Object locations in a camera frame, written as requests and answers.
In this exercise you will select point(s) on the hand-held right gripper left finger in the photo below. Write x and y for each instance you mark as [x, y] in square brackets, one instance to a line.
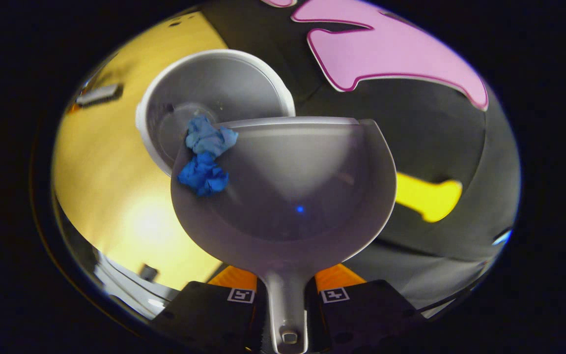
[209, 319]

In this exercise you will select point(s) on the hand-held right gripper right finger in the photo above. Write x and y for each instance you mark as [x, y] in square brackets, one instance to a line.
[361, 324]

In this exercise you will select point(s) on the dark blue paper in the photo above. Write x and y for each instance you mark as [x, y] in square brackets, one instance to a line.
[203, 176]

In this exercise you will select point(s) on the small grey dustpan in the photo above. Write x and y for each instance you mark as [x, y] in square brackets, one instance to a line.
[288, 196]

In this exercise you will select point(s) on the light blue paper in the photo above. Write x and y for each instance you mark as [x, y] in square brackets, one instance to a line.
[209, 137]

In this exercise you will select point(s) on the black backdrop cloth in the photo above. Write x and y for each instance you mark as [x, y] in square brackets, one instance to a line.
[410, 123]

